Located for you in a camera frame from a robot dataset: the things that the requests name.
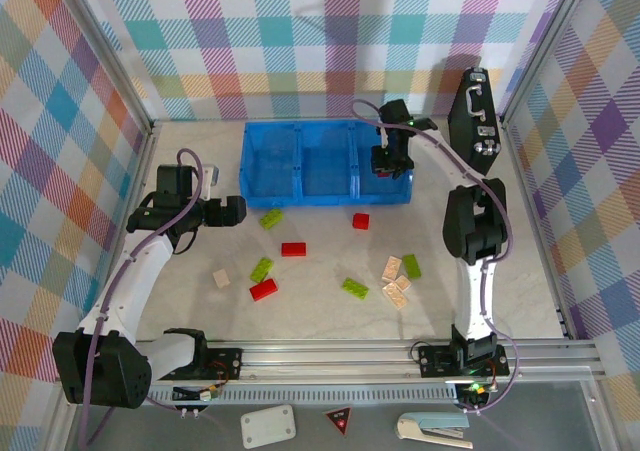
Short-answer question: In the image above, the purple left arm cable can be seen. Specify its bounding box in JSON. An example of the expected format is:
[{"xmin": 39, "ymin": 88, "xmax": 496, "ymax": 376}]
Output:
[{"xmin": 78, "ymin": 148, "xmax": 207, "ymax": 447}]

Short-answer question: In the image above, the white rectangular plate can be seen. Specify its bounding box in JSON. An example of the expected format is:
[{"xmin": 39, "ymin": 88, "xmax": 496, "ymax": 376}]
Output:
[{"xmin": 240, "ymin": 404, "xmax": 297, "ymax": 449}]

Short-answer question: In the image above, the red black triangle sign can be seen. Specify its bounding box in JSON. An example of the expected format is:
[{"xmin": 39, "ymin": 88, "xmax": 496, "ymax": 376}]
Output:
[{"xmin": 322, "ymin": 405, "xmax": 353, "ymax": 438}]

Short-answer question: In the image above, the light blue stapler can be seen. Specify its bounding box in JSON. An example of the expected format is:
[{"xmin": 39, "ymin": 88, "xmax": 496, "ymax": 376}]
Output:
[{"xmin": 396, "ymin": 411, "xmax": 474, "ymax": 450}]

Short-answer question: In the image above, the small wired circuit board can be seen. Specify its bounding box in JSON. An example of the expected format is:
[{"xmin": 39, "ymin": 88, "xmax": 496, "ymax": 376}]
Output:
[
  {"xmin": 457, "ymin": 379, "xmax": 499, "ymax": 410},
  {"xmin": 171, "ymin": 381, "xmax": 224, "ymax": 403}
]

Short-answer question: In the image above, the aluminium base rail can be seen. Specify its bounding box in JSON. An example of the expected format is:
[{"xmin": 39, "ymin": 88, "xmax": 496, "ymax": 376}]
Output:
[{"xmin": 134, "ymin": 339, "xmax": 604, "ymax": 387}]

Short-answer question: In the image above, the black briefcase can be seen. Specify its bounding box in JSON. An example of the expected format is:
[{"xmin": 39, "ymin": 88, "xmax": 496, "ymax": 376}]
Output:
[{"xmin": 447, "ymin": 67, "xmax": 503, "ymax": 176}]

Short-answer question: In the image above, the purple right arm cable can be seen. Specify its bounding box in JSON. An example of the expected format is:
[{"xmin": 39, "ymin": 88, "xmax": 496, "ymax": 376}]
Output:
[{"xmin": 349, "ymin": 99, "xmax": 525, "ymax": 417}]

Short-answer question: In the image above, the aluminium frame side rail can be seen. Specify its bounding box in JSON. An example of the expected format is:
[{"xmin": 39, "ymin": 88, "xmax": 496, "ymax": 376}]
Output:
[
  {"xmin": 501, "ymin": 115, "xmax": 584, "ymax": 342},
  {"xmin": 84, "ymin": 123, "xmax": 162, "ymax": 345}
]

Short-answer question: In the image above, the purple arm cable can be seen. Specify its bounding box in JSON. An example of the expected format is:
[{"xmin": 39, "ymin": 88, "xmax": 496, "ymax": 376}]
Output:
[
  {"xmin": 78, "ymin": 148, "xmax": 207, "ymax": 447},
  {"xmin": 349, "ymin": 99, "xmax": 525, "ymax": 417}
]

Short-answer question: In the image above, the black cable loop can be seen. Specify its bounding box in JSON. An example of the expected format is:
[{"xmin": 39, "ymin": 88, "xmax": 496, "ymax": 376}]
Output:
[{"xmin": 171, "ymin": 228, "xmax": 200, "ymax": 256}]

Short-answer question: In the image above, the blue plastic bin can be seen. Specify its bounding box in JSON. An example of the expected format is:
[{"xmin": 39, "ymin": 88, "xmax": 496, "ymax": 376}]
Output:
[
  {"xmin": 352, "ymin": 119, "xmax": 414, "ymax": 206},
  {"xmin": 238, "ymin": 122, "xmax": 304, "ymax": 210},
  {"xmin": 297, "ymin": 120, "xmax": 359, "ymax": 207}
]

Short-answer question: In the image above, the aluminium frame post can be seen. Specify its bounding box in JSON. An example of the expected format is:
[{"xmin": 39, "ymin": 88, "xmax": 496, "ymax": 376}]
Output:
[
  {"xmin": 55, "ymin": 0, "xmax": 156, "ymax": 135},
  {"xmin": 498, "ymin": 0, "xmax": 599, "ymax": 122}
]

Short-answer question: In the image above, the grey slotted cable duct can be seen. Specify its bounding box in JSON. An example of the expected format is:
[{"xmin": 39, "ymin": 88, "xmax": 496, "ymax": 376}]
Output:
[{"xmin": 79, "ymin": 388, "xmax": 464, "ymax": 406}]

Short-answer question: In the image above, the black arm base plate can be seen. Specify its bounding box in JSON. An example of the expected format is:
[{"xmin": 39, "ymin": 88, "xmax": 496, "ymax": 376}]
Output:
[
  {"xmin": 417, "ymin": 343, "xmax": 511, "ymax": 378},
  {"xmin": 202, "ymin": 346, "xmax": 245, "ymax": 383}
]

